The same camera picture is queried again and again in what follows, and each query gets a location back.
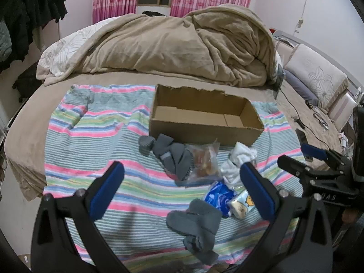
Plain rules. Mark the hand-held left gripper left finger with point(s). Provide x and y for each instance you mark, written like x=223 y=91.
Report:
x=109 y=187

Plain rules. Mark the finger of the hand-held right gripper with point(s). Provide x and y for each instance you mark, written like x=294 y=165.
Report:
x=312 y=152
x=295 y=167

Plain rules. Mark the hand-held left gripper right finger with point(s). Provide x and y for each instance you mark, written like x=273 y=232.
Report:
x=257 y=193

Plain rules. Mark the white tissue pack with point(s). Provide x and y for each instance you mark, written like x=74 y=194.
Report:
x=241 y=204

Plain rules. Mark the blue plastic packet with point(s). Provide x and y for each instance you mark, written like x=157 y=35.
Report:
x=217 y=197

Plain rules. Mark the white socks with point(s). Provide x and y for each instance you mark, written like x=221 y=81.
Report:
x=236 y=159

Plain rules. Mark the grey patterned sock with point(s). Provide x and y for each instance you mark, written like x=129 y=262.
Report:
x=146 y=145

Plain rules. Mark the clear plastic snack bag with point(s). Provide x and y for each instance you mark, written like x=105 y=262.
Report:
x=203 y=159

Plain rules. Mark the grey sock pair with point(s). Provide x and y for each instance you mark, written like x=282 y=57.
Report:
x=176 y=156

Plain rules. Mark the cardboard box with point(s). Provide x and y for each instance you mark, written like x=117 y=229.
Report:
x=199 y=130

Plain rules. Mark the black smartphone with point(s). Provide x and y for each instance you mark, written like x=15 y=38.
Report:
x=301 y=138

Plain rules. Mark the striped blanket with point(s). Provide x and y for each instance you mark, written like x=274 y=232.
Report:
x=128 y=199

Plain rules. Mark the beige bordered pillow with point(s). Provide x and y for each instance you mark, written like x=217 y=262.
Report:
x=342 y=109

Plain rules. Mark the grey pillow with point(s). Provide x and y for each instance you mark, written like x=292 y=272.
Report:
x=301 y=88

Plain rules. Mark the white floral pillow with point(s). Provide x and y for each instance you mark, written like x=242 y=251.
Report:
x=315 y=74

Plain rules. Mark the dark standing tablet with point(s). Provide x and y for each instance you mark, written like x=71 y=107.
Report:
x=280 y=79

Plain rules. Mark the bed with beige sheet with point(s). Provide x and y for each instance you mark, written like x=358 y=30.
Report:
x=28 y=136

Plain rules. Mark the metal headboard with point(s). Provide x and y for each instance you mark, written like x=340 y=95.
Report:
x=287 y=35

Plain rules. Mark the black bag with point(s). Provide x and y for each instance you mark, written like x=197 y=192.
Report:
x=27 y=84

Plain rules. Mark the white floral duvet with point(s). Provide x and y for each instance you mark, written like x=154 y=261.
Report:
x=65 y=51

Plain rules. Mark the beige fleece blanket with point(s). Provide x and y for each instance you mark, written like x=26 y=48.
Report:
x=170 y=45

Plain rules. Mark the grey hanging garment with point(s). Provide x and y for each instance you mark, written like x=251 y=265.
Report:
x=4 y=42

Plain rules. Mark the black cloth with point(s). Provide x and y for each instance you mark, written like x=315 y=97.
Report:
x=155 y=13

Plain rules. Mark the black hanging clothes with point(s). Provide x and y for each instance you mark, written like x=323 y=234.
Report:
x=31 y=2

